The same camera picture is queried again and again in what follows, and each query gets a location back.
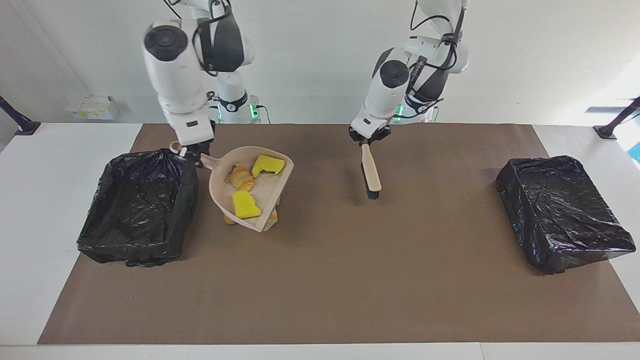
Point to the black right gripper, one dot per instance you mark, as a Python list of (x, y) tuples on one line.
[(201, 147)]

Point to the black stand pole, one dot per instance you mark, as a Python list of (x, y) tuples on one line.
[(17, 120), (617, 120)]

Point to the bin with black bag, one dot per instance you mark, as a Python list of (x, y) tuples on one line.
[(560, 215), (140, 210)]

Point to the striped bread slice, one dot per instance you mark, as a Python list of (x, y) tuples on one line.
[(273, 217)]

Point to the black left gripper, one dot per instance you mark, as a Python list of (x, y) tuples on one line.
[(370, 135)]

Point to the beige plastic dustpan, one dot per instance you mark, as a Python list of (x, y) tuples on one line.
[(270, 190)]

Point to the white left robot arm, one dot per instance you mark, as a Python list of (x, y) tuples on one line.
[(385, 95)]

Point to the grey window ledge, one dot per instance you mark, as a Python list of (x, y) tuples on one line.
[(605, 109)]

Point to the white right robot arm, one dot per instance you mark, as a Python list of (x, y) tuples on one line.
[(175, 75)]

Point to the golden brown bread roll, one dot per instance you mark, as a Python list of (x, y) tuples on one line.
[(229, 220)]

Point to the yellow sponge piece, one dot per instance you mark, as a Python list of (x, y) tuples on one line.
[(267, 165), (245, 205)]

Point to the beige brush black bristles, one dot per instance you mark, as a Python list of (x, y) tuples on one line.
[(371, 175)]

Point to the brown paper table mat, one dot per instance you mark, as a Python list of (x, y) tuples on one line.
[(320, 310)]

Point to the turquoise object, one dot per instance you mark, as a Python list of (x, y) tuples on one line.
[(637, 150)]

